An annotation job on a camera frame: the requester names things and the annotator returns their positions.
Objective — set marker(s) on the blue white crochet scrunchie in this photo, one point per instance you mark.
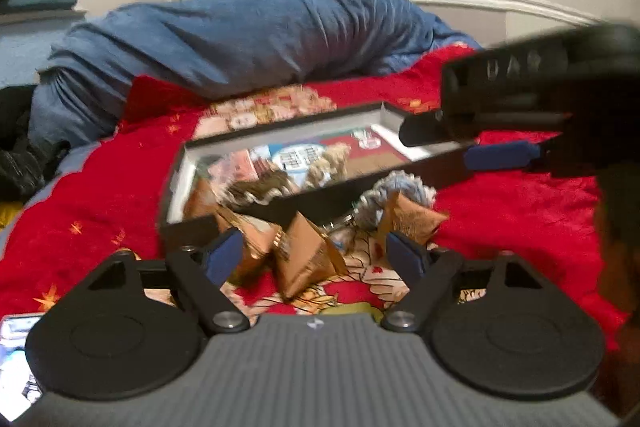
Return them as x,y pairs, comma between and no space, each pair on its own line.
400,189

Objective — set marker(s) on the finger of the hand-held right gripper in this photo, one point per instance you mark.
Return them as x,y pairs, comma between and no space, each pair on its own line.
500,157
430,132

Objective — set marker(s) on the light blue bed sheet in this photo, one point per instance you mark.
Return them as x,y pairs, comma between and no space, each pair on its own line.
30,52

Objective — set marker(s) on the teal windowsill mat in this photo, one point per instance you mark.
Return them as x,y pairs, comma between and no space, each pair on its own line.
40,2

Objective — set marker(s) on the blue plush blanket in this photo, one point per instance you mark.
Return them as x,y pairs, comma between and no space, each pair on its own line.
240,37

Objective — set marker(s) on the dark clothes pile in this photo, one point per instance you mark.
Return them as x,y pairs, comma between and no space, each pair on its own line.
25,147

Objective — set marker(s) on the red bear printed blanket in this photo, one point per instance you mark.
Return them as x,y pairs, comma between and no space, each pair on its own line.
100,207

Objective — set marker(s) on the cream crochet scrunchie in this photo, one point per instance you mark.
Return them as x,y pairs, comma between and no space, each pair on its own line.
327,164

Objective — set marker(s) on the black shallow box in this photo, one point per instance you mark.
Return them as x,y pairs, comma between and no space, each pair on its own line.
320,202

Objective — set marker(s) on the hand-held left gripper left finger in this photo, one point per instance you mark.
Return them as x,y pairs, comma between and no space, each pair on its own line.
222,257

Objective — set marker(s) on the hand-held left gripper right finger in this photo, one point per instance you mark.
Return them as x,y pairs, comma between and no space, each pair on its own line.
405,257

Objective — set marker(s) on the yellow cloth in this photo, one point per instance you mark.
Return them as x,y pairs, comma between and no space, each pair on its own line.
5,214

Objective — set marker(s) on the orange pyramid snack packet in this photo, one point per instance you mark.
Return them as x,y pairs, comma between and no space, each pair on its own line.
252,242
305,262
205,202
410,222

